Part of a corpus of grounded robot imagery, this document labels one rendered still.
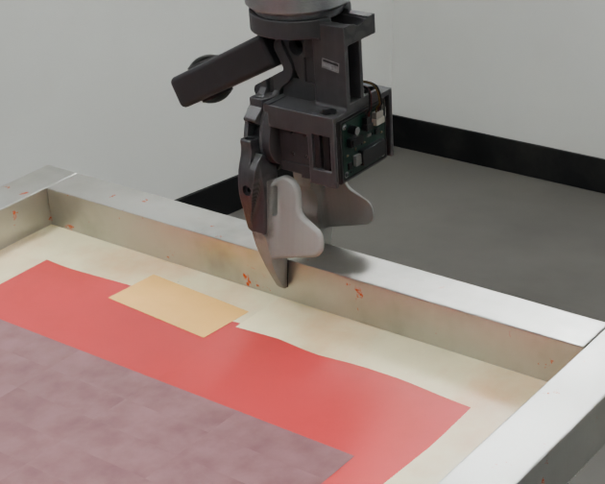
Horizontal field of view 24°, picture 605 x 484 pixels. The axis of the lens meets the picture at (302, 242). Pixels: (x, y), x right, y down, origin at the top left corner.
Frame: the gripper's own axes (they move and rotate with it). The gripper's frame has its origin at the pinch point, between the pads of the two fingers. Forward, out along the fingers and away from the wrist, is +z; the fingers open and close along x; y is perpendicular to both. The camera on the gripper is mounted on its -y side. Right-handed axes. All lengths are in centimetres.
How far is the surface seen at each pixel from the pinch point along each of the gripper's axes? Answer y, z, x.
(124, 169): -200, 100, 171
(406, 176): -176, 135, 272
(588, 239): -103, 134, 258
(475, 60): -167, 103, 301
